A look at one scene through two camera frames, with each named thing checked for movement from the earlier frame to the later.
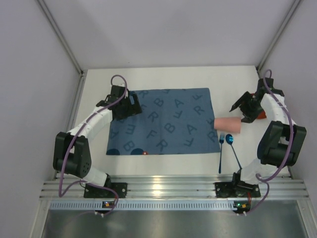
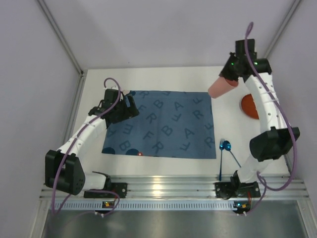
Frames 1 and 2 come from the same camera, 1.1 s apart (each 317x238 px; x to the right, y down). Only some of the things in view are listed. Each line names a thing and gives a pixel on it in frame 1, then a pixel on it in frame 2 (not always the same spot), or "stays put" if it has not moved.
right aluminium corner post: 295,5 stays put
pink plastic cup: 228,124 to 221,85
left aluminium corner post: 66,45 stays put
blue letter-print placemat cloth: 172,121 stays put
